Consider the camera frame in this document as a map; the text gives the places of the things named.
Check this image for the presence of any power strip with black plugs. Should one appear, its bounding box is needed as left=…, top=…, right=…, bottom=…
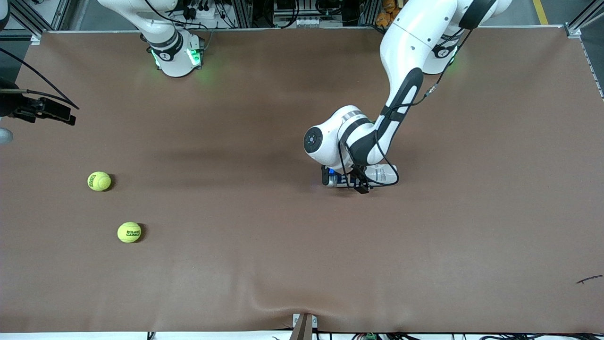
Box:
left=182, top=0, right=222, bottom=22

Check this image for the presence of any white power strip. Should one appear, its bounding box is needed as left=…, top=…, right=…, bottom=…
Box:
left=289, top=17, right=344, bottom=28

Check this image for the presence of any metal camera mount pole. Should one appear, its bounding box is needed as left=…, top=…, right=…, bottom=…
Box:
left=289, top=313, right=313, bottom=340

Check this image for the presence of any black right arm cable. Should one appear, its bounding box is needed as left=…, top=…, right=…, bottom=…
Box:
left=0, top=46, right=80, bottom=110

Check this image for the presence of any brown table mat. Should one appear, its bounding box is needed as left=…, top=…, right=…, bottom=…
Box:
left=0, top=26, right=604, bottom=333

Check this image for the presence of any pile of orange objects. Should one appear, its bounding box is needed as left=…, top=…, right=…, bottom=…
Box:
left=376, top=0, right=402, bottom=27

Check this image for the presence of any yellow floor tape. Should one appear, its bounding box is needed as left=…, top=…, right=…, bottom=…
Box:
left=532, top=0, right=551, bottom=25

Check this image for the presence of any yellow tennis ball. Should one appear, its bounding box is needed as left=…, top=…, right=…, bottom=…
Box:
left=87, top=171, right=112, bottom=192
left=117, top=222, right=142, bottom=244

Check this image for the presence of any white blue tennis ball can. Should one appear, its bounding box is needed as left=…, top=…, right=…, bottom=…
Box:
left=330, top=164, right=398, bottom=188

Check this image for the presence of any aluminium frame profile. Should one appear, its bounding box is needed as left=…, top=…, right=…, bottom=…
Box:
left=9, top=0, right=71, bottom=38
left=230, top=0, right=253, bottom=29
left=359, top=0, right=383, bottom=26
left=565, top=0, right=604, bottom=37

